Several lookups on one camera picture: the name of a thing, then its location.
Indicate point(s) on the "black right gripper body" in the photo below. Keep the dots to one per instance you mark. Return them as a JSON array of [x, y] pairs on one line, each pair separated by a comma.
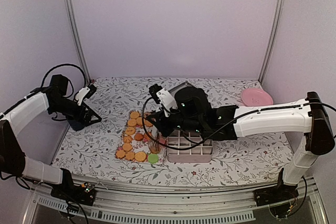
[[165, 130]]

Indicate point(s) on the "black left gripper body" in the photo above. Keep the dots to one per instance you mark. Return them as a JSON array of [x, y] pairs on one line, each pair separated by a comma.
[[77, 115]]

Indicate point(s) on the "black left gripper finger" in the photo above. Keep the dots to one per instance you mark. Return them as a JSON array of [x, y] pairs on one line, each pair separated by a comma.
[[88, 122], [92, 114]]

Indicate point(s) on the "pink divided cookie tin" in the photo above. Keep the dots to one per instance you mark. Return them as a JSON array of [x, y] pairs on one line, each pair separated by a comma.
[[200, 154]]

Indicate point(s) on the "floral cookie tray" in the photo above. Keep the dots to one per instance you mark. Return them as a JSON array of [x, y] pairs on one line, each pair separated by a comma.
[[134, 138]]

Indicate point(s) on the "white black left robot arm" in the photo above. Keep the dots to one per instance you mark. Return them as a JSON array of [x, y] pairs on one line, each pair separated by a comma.
[[21, 119]]

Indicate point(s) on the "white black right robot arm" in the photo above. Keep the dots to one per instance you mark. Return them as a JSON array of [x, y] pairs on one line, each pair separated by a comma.
[[187, 109]]

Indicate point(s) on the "dark blue cup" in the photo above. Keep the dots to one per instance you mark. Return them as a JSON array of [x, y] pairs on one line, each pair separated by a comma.
[[75, 125]]

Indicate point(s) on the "silver metal tin lid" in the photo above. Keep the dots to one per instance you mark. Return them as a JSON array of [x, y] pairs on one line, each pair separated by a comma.
[[175, 89]]

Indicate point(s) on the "green round cookie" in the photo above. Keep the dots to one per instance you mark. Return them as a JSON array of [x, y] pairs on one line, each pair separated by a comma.
[[153, 158]]

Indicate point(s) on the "dotted tan sandwich cookie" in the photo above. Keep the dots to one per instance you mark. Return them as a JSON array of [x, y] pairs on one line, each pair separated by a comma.
[[140, 156]]

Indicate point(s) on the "pink plastic plate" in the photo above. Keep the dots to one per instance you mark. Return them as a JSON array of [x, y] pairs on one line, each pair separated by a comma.
[[256, 97]]

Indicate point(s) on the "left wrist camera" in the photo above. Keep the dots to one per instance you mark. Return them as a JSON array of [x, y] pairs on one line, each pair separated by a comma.
[[84, 93]]

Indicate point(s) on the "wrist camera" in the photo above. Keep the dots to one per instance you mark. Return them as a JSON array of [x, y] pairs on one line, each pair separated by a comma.
[[84, 93], [164, 98]]

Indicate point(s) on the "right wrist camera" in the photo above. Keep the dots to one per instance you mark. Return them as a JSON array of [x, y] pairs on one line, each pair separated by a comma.
[[164, 98]]

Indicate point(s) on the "aluminium front rail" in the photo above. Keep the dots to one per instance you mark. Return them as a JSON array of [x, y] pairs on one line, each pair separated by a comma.
[[118, 202]]

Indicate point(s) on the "aluminium left corner post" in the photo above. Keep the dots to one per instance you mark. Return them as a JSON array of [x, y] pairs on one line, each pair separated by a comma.
[[75, 35]]

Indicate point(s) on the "aluminium corner post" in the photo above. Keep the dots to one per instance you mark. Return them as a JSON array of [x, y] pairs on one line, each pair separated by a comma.
[[75, 35], [271, 41]]

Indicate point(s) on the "aluminium right corner post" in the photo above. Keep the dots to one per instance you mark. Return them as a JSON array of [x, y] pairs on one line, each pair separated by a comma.
[[271, 41]]

